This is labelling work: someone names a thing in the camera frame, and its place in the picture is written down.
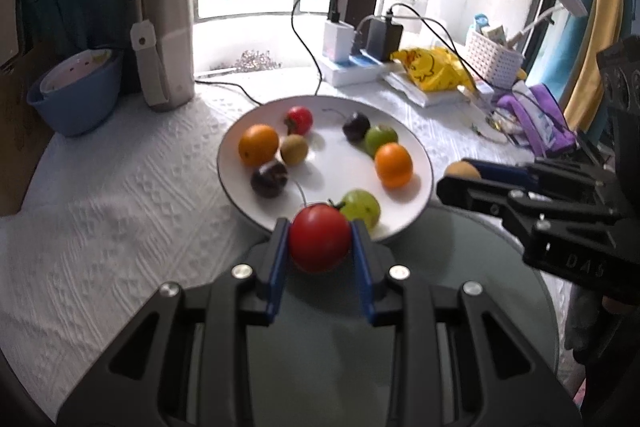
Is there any small green fruit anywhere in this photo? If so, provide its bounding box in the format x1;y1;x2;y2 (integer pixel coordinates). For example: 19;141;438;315
364;124;398;158

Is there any brown kiwi front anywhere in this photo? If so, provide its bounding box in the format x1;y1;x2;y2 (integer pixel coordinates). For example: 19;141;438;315
280;134;309;166

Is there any white power strip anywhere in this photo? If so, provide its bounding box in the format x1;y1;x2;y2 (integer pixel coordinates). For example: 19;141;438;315
318;53;402;88

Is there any yellow plastic bag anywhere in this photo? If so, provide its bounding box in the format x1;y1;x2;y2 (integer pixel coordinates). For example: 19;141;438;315
390;46;475;93

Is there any steel thermos with strap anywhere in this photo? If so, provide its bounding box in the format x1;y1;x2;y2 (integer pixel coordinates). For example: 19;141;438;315
126;0;195;112

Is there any white woven basket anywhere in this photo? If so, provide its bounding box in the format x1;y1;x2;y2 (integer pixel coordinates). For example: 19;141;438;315
464;28;524;90

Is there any white desk lamp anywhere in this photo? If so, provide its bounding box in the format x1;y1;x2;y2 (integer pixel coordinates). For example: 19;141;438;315
506;0;588;49

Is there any small red tomato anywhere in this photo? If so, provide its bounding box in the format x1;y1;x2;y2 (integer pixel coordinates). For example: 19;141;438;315
284;106;314;135

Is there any orange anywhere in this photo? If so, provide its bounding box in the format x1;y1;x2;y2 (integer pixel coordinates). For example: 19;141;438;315
238;124;280;168

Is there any dark plum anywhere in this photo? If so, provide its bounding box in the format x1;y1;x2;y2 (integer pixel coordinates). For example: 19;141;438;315
342;112;371;143
250;160;288;199

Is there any brown kiwi back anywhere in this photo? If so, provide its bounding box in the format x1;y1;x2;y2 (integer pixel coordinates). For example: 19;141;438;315
445;160;482;180

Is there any large green fruit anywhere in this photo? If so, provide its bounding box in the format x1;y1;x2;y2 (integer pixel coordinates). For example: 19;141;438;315
337;188;381;230

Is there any white oval plate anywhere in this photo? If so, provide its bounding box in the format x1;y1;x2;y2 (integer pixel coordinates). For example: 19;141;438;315
217;95;435;242

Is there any black charger cable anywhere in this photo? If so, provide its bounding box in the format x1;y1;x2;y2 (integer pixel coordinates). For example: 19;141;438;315
290;0;335;96

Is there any white paper packet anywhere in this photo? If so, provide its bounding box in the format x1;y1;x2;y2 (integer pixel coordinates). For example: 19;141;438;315
382;69;497;108

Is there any black charger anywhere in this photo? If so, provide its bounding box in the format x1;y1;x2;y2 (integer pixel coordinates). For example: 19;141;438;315
364;17;404;63

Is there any red tomato front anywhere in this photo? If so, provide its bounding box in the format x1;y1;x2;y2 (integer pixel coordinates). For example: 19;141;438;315
288;204;352;274

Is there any white charger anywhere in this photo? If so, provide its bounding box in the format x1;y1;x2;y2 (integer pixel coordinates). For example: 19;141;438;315
322;20;356;64

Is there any large orange fruit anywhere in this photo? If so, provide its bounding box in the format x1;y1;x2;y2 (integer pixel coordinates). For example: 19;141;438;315
374;142;413;190

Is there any purple cloth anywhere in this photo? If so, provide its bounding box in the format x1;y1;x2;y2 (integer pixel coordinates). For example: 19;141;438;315
497;81;577;157

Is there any blue bowl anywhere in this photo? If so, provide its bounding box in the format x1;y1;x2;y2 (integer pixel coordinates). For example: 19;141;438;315
26;49;122;138

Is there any white textured tablecloth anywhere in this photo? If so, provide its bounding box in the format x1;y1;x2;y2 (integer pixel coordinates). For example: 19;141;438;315
0;66;574;423

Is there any round grey-green placemat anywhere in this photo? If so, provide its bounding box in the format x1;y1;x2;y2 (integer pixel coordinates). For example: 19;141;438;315
240;200;561;427

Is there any brown kiwi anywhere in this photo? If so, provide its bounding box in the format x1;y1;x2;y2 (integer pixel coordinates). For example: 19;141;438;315
445;160;482;180
280;134;309;166

